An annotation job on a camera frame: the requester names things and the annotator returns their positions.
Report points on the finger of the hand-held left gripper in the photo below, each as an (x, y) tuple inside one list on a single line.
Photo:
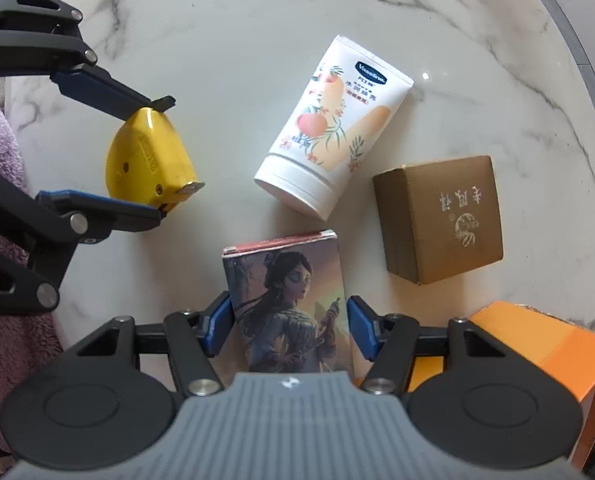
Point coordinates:
[(102, 207), (92, 85)]

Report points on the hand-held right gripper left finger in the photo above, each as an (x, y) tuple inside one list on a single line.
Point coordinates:
[(221, 325)]

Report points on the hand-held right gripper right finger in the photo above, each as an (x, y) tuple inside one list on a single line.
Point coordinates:
[(362, 327)]

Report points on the yellow tape measure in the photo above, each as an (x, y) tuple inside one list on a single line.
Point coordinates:
[(145, 160)]

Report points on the illustrated card box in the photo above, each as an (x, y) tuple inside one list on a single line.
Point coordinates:
[(290, 305)]

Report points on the orange cardboard box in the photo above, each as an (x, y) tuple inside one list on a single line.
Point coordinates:
[(552, 350)]

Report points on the person's left forearm purple sleeve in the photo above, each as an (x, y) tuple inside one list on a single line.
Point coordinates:
[(7, 340)]

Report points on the brown cardboard box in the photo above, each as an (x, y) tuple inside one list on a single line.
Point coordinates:
[(442, 220)]

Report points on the white lotion tube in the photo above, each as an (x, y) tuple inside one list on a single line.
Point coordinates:
[(330, 130)]

